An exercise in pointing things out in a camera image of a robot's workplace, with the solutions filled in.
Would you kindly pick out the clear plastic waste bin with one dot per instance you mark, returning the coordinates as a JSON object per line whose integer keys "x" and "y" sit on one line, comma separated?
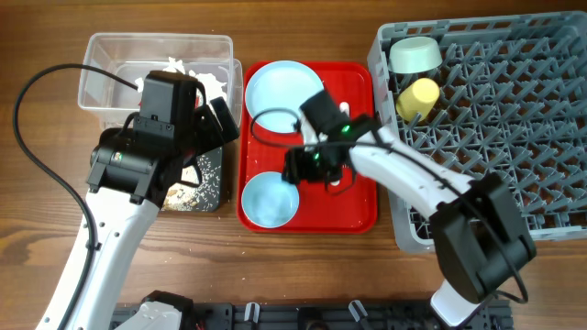
{"x": 133, "y": 55}

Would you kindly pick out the white tissue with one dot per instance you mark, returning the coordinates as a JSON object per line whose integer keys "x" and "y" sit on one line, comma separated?
{"x": 173, "y": 66}
{"x": 213, "y": 87}

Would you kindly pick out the light blue bowl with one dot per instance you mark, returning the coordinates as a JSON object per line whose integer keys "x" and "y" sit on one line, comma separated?
{"x": 269, "y": 201}

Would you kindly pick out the pink plastic fork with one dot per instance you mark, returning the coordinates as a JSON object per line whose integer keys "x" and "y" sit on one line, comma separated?
{"x": 344, "y": 107}

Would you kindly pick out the light blue plate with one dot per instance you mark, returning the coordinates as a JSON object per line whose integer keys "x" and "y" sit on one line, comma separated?
{"x": 283, "y": 85}

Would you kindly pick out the green bowl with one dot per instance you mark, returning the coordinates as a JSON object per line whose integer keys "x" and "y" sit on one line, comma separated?
{"x": 414, "y": 55}

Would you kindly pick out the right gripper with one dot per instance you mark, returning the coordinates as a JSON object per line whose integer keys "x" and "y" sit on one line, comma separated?
{"x": 303, "y": 170}

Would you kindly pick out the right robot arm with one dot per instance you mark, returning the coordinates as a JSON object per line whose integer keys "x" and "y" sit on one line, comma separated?
{"x": 480, "y": 237}

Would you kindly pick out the red serving tray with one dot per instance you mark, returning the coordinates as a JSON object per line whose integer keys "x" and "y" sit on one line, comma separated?
{"x": 355, "y": 210}

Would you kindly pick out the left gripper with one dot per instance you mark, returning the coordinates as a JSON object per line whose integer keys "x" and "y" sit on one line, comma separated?
{"x": 213, "y": 136}

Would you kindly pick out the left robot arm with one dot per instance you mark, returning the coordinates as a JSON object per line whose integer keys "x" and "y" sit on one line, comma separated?
{"x": 97, "y": 267}

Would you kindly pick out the grey dishwasher rack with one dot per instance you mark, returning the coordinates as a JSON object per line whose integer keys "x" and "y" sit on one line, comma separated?
{"x": 512, "y": 101}

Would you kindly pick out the rice and food leftovers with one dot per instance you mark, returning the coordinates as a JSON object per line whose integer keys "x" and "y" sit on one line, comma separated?
{"x": 204, "y": 198}

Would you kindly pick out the black plastic tray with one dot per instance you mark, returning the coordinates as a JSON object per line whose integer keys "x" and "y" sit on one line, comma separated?
{"x": 134, "y": 172}

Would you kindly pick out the yellow plastic cup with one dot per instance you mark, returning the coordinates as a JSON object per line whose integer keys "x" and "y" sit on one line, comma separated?
{"x": 417, "y": 99}

